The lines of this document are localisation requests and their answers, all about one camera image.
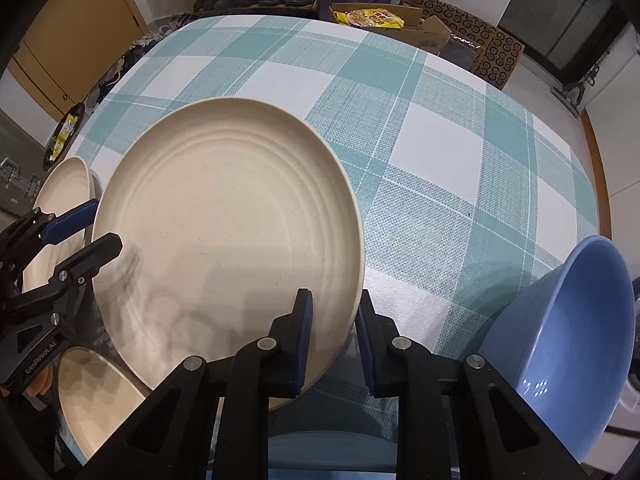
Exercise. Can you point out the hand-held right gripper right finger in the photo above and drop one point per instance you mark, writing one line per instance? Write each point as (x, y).
(367, 355)

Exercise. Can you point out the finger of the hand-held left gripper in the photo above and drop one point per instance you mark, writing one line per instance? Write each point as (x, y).
(85, 262)
(70, 224)

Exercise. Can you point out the dark glass door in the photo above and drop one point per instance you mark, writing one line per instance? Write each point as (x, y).
(560, 15)

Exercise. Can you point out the brown patterned doormat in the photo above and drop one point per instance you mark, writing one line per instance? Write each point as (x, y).
(492, 40)

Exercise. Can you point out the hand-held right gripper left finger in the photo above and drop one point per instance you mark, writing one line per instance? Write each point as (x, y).
(301, 345)

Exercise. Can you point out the person's left hand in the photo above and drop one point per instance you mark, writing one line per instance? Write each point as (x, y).
(37, 388)

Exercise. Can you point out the open cardboard box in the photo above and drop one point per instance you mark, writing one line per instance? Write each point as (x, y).
(425, 35)

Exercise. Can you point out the yellow snack packet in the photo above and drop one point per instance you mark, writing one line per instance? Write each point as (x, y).
(370, 18)

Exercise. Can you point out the large cream plate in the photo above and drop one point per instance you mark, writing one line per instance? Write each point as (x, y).
(225, 210)

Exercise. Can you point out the white trash bin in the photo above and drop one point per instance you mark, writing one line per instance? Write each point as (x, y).
(62, 135)

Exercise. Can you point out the blue bowl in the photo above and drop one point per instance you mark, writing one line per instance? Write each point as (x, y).
(325, 452)
(565, 335)

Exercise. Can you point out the teal checked tablecloth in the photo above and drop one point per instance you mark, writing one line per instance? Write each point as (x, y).
(425, 160)

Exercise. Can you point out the wooden cabinet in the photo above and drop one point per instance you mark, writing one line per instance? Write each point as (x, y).
(70, 35)

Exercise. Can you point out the grey metal case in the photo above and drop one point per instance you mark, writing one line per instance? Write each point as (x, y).
(15, 182)

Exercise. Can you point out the scattered shoes pile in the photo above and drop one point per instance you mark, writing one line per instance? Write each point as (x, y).
(115, 70)

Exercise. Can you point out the dark foil-edged tray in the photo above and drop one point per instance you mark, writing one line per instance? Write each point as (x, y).
(460, 54)

